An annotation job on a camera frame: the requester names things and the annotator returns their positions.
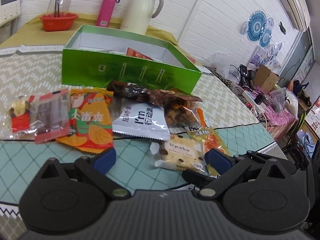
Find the yellow orange snack packet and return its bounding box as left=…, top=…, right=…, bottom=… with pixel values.
left=185, top=127, right=231, bottom=156

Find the cracker packet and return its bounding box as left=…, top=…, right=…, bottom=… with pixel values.
left=150, top=135, right=207, bottom=174

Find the white snack packet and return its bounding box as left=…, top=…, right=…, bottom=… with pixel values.
left=112, top=98, right=170, bottom=141

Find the clear red candy packet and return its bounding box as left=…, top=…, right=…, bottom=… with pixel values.
left=3, top=89, right=71, bottom=144

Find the brown snack packet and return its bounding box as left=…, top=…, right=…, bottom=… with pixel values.
left=107, top=80, right=202, bottom=107

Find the orange nut snack packet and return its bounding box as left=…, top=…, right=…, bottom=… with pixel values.
left=164, top=101, right=206, bottom=128

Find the white power strip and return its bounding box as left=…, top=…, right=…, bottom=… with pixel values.
left=242, top=90, right=265, bottom=114

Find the green cardboard box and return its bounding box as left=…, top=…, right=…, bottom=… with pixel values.
left=61, top=25, right=202, bottom=93

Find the red envelope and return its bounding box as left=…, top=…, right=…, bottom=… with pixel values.
left=126, top=48, right=153, bottom=61

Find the blue paper fan decoration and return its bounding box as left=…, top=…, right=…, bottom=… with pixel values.
left=246, top=11, right=267, bottom=42

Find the red plastic basket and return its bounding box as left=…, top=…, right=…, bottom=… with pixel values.
left=40, top=13, right=79, bottom=31

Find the white thermos jug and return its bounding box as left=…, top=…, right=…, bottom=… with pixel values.
left=120, top=0, right=164, bottom=35

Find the black straw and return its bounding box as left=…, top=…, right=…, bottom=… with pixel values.
left=54, top=0, right=60, bottom=17

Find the pink water bottle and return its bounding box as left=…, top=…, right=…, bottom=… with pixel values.
left=96, top=0, right=120, bottom=27

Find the white machine with screen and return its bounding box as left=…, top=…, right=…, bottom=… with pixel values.
left=1, top=0, right=21, bottom=27

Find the wall air conditioner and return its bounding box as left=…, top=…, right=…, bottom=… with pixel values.
left=280, top=0, right=310, bottom=32

